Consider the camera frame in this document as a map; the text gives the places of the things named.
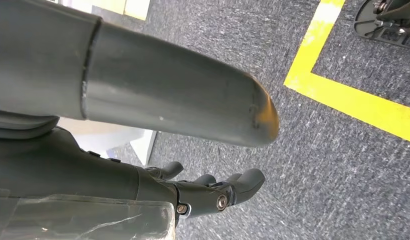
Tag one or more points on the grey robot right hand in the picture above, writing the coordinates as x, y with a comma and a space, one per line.
158, 82

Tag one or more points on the clear plastic cover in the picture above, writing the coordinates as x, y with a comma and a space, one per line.
92, 222

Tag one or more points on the black robot foot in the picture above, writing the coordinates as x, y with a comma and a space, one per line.
390, 30

